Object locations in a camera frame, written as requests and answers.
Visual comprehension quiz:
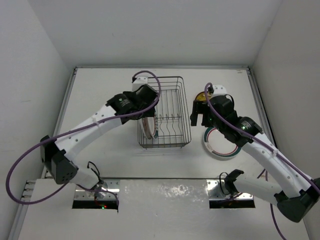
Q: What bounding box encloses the yellow brown plate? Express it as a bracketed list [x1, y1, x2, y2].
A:
[194, 91, 212, 102]

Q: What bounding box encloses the white patterned plate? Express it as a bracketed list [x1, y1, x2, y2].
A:
[140, 117, 152, 140]

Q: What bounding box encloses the white plate dark rim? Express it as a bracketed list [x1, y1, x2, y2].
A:
[202, 127, 241, 160]

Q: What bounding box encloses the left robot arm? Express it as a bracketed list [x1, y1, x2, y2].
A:
[40, 84, 160, 190]

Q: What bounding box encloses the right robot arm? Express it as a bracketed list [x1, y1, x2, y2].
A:
[190, 94, 320, 223]

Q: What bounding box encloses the white plate green rim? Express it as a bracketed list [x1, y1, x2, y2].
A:
[148, 113, 159, 139]

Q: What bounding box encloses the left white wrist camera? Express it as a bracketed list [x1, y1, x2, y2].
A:
[131, 76, 149, 92]

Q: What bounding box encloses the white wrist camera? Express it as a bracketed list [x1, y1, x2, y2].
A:
[207, 85, 228, 98]
[131, 76, 149, 92]

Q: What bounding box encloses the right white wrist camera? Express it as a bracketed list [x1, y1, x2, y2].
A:
[207, 85, 228, 98]

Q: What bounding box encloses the metal wire dish rack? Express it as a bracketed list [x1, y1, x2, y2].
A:
[137, 76, 192, 149]

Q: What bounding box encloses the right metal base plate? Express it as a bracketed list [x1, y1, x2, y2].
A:
[206, 178, 254, 201]

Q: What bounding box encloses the metal base plate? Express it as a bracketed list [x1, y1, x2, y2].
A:
[206, 178, 254, 201]
[74, 178, 120, 201]

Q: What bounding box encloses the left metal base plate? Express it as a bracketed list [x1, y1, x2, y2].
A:
[74, 178, 120, 201]

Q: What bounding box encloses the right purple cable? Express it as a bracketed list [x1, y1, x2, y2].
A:
[204, 82, 320, 240]

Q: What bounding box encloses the purple cable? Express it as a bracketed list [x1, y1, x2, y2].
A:
[5, 71, 162, 208]
[204, 82, 320, 240]

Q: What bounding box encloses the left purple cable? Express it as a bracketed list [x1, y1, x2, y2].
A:
[5, 71, 162, 208]

